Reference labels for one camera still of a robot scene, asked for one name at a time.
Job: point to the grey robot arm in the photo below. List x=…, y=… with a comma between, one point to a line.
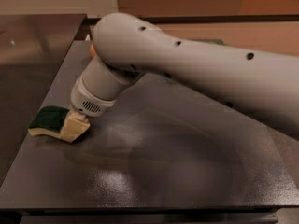
x=261, y=85

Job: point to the orange fruit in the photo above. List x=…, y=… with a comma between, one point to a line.
x=92, y=50

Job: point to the green and yellow sponge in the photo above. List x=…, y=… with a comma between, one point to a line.
x=48, y=121

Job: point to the white gripper with vent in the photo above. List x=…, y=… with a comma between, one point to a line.
x=88, y=103

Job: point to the green snack bag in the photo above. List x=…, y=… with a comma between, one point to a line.
x=219, y=42

